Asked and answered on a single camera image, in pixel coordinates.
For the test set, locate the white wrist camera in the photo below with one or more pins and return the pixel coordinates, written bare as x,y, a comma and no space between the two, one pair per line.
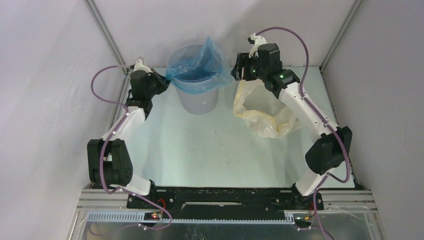
255,41
139,65

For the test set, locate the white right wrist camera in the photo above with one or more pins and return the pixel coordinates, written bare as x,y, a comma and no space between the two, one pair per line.
255,41

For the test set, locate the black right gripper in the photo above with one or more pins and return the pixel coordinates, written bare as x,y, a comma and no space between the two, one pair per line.
244,66

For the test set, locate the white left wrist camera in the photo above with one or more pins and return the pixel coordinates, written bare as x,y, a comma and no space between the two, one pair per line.
139,65

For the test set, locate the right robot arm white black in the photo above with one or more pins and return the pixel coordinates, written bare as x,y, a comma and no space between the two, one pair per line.
331,143

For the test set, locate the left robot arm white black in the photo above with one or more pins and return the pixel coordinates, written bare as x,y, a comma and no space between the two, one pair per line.
109,161

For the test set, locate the translucent yellow-white trash bag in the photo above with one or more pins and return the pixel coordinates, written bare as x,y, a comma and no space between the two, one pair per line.
262,112

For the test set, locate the aluminium frame rail front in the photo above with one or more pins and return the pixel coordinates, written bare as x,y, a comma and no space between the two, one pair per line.
348,214

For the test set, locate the blue plastic trash bag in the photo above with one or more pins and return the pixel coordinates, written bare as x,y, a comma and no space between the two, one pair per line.
198,68

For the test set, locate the grey plastic trash bin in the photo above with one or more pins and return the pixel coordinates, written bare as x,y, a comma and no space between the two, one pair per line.
198,104

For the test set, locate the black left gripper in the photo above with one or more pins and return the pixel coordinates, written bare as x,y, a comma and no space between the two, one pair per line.
163,83

